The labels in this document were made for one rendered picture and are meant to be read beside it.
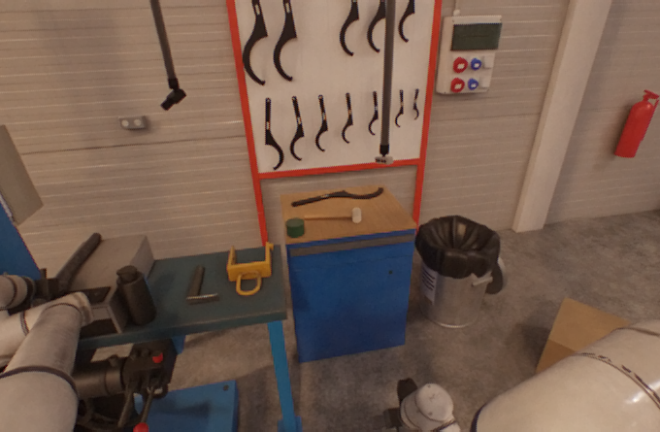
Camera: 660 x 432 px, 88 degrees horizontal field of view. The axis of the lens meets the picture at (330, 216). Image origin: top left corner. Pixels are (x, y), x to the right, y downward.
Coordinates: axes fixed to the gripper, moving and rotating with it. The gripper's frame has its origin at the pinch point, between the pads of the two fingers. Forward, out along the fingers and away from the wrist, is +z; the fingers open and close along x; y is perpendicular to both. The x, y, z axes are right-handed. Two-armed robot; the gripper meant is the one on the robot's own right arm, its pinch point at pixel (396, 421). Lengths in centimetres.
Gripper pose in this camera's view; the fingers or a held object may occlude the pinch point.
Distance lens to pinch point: 130.5
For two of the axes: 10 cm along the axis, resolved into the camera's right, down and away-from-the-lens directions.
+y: 1.2, 7.8, -6.1
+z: -1.4, 6.2, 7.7
